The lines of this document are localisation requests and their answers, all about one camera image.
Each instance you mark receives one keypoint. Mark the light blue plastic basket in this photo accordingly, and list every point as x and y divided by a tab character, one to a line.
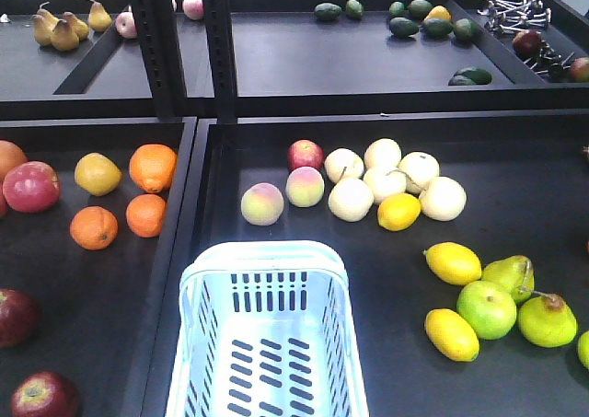
266	330

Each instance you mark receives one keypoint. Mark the dark red apple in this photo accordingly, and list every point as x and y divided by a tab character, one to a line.
46	393
20	316

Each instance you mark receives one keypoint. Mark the round orange behind apples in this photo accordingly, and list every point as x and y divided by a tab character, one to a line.
11	156

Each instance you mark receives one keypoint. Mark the right pink green peach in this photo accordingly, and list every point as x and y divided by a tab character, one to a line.
304	187

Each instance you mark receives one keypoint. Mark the pink green peach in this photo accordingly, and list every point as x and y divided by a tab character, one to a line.
304	187
262	204

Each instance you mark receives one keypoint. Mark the left pink green peach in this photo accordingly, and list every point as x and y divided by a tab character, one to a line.
262	204

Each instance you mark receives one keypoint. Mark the red apple beside peaches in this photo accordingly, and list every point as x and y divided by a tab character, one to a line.
305	153

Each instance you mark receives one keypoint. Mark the white pear front left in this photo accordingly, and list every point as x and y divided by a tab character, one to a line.
350	199

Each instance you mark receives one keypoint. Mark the white pear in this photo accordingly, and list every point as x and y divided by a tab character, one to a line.
419	168
384	182
350	199
443	199
343	163
383	152

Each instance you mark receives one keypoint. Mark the white pear rear left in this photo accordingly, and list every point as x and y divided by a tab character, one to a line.
343	163

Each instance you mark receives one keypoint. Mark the white pear centre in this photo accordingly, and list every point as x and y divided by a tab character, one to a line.
384	182

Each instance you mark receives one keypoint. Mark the white pear rear middle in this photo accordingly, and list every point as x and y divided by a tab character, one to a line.
383	152

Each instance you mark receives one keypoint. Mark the yellow lemon near pears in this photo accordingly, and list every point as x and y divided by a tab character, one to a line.
398	211

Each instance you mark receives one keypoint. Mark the white pear rear right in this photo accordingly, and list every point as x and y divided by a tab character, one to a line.
419	168

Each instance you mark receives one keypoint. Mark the large orange at edge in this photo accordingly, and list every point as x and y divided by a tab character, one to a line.
152	167

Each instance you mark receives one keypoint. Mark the white pear front right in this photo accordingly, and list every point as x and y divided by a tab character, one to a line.
443	199

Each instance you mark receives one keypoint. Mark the small orange right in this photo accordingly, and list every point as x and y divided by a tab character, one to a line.
145	215

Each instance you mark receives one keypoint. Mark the small orange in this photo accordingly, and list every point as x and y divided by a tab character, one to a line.
94	228
145	215

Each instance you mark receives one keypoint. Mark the upper yellow lemon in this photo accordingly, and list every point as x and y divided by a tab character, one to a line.
453	263

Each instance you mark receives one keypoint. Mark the dark green avocado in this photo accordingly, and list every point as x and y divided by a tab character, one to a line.
327	11

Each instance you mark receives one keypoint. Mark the yellow round citrus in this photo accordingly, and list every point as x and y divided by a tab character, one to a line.
97	174

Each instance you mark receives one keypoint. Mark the black wooden display stand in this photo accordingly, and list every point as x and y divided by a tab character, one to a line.
99	308

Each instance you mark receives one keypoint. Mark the small orange left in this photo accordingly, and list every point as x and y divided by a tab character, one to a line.
94	228

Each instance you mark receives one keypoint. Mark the lower yellow lemon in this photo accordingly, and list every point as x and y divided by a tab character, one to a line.
451	335

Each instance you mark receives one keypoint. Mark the pink apple far back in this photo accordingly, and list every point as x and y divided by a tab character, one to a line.
193	9

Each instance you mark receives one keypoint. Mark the green apple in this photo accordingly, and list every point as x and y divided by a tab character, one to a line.
489	310

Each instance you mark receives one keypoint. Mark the green pear upper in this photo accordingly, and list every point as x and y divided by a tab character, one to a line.
515	275

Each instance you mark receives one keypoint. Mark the green pear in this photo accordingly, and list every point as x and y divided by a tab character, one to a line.
546	320
515	275

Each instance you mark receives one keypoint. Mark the pink apple on back tray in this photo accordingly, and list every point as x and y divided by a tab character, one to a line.
125	25

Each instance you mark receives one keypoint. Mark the black back display tray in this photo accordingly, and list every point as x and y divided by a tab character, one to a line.
287	62

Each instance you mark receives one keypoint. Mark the brown yellow pear rear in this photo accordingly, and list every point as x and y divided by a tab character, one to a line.
99	19

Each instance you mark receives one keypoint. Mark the brown yellow pear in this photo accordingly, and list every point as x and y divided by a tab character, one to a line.
99	19
43	22
63	37

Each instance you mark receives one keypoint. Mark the smooth pink red apple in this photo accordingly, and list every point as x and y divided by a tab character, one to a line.
31	187

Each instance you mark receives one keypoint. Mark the green pear lower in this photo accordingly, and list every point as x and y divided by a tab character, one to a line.
546	320

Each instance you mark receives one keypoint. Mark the brown yellow pear front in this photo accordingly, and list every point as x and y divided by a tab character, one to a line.
63	37

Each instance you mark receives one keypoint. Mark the brown yellow pear left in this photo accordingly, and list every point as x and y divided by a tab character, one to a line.
43	22

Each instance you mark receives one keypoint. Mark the black perforated post right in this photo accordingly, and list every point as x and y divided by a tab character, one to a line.
217	18

